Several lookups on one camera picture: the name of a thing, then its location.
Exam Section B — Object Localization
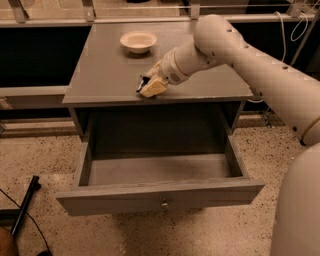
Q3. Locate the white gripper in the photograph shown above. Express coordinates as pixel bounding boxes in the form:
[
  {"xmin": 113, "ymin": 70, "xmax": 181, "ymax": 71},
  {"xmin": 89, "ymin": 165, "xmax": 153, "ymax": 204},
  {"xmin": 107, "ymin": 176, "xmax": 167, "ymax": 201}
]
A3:
[{"xmin": 139, "ymin": 49, "xmax": 189, "ymax": 98}]

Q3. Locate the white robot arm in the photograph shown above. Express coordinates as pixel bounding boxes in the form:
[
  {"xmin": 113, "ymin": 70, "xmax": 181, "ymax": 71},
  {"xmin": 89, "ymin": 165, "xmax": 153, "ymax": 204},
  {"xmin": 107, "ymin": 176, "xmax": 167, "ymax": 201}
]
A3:
[{"xmin": 137, "ymin": 15, "xmax": 320, "ymax": 256}]

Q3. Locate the grey open top drawer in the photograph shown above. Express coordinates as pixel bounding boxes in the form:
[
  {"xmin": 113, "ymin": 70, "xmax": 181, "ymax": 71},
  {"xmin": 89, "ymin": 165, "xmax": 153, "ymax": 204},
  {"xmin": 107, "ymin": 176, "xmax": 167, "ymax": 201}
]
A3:
[{"xmin": 55, "ymin": 113, "xmax": 266, "ymax": 217}]

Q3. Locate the round metal drawer knob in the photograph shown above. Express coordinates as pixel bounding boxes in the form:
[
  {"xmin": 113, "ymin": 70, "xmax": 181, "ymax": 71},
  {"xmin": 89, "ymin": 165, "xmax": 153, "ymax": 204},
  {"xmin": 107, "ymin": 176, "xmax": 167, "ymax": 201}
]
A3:
[{"xmin": 161, "ymin": 200, "xmax": 169, "ymax": 209}]

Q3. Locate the white ceramic bowl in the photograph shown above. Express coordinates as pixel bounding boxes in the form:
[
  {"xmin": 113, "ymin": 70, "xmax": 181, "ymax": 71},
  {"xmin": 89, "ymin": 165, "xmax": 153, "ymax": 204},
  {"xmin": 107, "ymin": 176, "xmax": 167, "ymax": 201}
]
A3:
[{"xmin": 120, "ymin": 31, "xmax": 157, "ymax": 54}]

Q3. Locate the grey wooden cabinet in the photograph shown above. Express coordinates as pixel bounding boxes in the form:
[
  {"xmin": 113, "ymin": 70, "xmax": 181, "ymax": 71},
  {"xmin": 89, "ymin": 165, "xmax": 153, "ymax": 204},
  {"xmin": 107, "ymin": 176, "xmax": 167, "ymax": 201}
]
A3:
[{"xmin": 63, "ymin": 21, "xmax": 252, "ymax": 135}]

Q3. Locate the black metal stand leg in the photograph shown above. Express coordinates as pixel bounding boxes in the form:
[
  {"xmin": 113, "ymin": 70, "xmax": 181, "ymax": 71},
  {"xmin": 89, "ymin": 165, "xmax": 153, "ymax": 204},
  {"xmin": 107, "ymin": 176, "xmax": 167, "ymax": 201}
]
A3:
[{"xmin": 0, "ymin": 176, "xmax": 41, "ymax": 238}]

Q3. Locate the brown rounded object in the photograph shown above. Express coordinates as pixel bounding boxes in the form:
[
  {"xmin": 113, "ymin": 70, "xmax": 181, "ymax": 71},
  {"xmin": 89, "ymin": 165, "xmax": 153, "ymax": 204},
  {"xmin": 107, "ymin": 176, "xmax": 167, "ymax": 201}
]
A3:
[{"xmin": 0, "ymin": 228, "xmax": 18, "ymax": 256}]

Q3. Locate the white hanging cable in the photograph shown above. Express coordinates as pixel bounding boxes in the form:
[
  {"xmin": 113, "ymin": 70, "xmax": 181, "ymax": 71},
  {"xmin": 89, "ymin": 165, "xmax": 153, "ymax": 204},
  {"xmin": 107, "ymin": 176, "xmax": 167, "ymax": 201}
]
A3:
[{"xmin": 246, "ymin": 11, "xmax": 320, "ymax": 104}]

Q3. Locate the grey metal rail frame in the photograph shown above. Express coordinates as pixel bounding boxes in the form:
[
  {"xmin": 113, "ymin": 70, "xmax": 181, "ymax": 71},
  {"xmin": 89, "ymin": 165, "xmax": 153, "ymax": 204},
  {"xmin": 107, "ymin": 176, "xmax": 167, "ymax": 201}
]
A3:
[{"xmin": 0, "ymin": 0, "xmax": 320, "ymax": 111}]

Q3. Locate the thin black floor cable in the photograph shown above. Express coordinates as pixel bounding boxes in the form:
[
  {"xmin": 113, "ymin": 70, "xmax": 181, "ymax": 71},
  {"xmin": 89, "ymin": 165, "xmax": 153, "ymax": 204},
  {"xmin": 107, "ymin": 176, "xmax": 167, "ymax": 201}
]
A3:
[{"xmin": 0, "ymin": 188, "xmax": 56, "ymax": 256}]

